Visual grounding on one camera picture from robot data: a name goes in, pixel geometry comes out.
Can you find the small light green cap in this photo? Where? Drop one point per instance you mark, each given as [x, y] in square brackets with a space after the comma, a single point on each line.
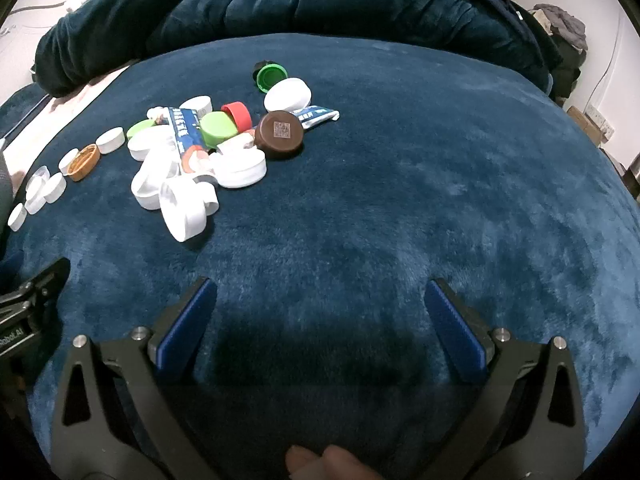
[139, 129]

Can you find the red bottle cap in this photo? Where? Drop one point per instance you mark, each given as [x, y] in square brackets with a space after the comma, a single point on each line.
[239, 114]

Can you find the black bag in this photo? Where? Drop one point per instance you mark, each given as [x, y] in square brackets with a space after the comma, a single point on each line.
[567, 70]

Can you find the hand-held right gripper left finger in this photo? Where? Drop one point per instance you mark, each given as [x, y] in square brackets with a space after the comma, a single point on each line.
[187, 330]

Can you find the large light green cap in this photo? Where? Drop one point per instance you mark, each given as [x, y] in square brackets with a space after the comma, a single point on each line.
[217, 129]

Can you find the dark brown round lid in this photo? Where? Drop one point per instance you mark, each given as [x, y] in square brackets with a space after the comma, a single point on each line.
[280, 135]

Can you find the dark blue toothpaste tube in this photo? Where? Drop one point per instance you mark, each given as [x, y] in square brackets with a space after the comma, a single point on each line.
[182, 127]

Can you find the small white orange tube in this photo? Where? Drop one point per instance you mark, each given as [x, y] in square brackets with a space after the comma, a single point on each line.
[197, 162]

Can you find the light blue striped tube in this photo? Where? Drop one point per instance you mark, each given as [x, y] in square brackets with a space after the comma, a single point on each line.
[315, 116]

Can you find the large white jar lid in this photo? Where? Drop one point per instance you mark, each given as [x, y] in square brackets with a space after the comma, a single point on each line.
[287, 95]

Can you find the dark blue duvet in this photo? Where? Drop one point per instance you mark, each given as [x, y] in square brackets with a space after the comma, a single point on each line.
[300, 0]

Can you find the dark blue plush blanket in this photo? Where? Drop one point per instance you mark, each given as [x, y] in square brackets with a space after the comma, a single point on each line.
[400, 210]

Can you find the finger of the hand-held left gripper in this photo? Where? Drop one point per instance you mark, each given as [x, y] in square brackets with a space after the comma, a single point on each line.
[35, 285]

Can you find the tan bottle cap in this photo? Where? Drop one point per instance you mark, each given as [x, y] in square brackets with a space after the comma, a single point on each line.
[82, 162]

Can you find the scattered white bottle caps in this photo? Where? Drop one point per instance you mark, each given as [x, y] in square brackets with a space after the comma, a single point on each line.
[240, 165]

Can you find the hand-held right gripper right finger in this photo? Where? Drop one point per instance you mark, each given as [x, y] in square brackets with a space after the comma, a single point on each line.
[457, 332]

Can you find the person's right hand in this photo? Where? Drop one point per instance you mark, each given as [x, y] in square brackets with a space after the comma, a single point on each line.
[325, 465]

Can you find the grey clothes pile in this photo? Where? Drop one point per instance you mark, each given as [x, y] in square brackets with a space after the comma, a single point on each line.
[562, 22]

